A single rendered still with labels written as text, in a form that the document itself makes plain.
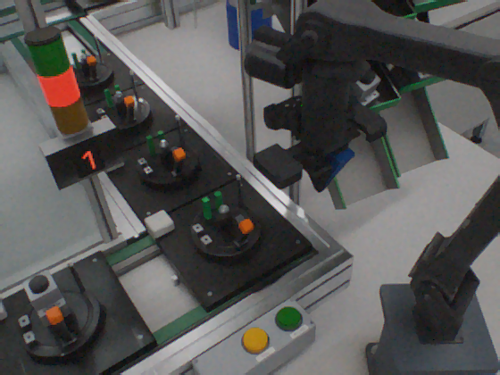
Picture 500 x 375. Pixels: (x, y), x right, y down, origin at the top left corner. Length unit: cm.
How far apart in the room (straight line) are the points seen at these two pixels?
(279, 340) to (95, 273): 36
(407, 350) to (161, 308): 46
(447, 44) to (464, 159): 91
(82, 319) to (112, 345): 7
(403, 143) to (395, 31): 62
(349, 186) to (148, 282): 44
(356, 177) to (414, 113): 21
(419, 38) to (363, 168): 57
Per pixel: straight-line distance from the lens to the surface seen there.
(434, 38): 52
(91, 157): 86
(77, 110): 81
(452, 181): 133
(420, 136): 116
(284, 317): 88
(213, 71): 170
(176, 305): 98
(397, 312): 80
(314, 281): 94
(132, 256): 104
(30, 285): 86
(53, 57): 76
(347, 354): 99
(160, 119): 132
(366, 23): 54
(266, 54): 62
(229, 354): 87
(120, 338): 90
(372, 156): 107
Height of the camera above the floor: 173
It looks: 43 degrees down
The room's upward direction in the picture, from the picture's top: 3 degrees counter-clockwise
